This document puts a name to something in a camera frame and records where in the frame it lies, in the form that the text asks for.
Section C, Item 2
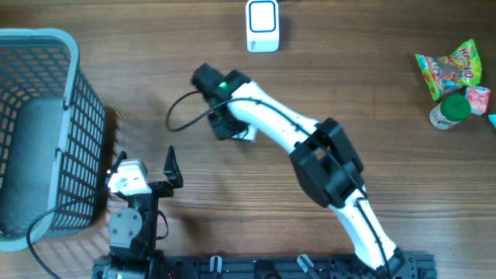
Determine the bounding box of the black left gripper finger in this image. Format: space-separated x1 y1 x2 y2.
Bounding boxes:
106 151 127 174
163 145 184 188

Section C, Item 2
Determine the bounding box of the white blue paper box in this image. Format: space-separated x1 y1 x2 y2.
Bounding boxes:
231 125 257 142

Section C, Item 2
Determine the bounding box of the Haribo gummy worms bag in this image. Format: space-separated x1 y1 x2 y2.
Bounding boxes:
415 39 482 101

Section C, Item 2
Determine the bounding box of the green lid jar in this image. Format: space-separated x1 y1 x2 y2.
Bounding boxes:
429 94 471 130

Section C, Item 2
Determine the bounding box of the pink tissue pack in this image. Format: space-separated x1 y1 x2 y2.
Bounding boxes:
465 86 491 115

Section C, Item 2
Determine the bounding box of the teal wet wipes pack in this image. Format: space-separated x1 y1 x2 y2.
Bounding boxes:
487 114 496 128

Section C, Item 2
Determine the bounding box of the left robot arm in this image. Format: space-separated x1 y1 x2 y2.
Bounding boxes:
92 146 184 279

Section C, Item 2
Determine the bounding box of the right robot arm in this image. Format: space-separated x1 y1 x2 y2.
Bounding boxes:
191 64 405 278

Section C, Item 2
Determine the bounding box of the white barcode scanner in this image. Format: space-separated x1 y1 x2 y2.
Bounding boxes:
245 0 280 53

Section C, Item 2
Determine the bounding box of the grey plastic mesh basket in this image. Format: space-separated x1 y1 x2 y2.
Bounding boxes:
1 29 106 252

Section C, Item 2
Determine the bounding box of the black left camera cable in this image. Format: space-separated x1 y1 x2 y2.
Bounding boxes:
26 185 113 279

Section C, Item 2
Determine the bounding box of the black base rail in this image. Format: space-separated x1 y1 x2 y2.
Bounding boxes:
91 251 438 279

